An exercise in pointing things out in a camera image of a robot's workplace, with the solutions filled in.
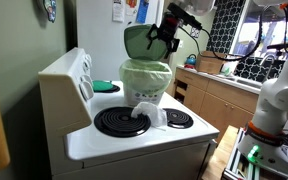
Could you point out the blue paper note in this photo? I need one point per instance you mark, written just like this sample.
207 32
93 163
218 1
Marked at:
143 11

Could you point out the silver sink faucet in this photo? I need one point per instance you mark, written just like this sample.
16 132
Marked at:
267 58

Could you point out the white orange paper note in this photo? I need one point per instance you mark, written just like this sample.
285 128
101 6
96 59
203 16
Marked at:
131 6

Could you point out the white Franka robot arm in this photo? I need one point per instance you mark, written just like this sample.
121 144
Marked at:
277 96

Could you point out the wooden kitchen cabinets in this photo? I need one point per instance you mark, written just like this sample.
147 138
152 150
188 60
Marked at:
217 103

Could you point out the white green dish bottle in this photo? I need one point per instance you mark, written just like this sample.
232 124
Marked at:
226 69

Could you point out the colourful round wall plate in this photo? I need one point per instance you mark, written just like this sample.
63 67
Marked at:
50 10

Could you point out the black white patterned curtain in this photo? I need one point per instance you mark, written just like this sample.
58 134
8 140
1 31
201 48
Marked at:
225 23

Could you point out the brown cardboard box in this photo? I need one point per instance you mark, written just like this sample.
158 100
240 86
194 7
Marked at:
210 63

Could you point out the blue kettle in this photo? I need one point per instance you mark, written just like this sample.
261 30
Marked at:
191 60

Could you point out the black white patterned backsplash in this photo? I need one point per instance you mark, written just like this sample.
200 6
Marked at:
250 68

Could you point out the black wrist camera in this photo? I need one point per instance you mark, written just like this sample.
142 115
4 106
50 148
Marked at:
184 15

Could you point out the white compost bin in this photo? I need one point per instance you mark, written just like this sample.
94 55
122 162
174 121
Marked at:
144 96

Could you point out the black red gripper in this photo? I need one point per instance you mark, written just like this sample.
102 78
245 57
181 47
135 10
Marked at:
170 26

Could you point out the white electric stove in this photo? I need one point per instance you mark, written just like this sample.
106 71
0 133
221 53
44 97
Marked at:
117 146

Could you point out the green bin liner bag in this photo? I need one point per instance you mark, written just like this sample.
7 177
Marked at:
145 75

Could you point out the green bin lid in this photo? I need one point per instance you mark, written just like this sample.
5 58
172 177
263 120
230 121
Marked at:
135 43

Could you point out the white stove knob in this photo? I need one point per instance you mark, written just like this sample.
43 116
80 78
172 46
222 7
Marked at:
86 90
88 66
86 79
88 58

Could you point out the white tissue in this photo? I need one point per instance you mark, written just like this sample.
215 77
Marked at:
152 113

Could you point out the white refrigerator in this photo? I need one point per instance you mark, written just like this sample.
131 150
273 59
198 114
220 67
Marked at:
97 40

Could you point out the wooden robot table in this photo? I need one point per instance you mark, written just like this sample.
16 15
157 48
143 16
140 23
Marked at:
220 156

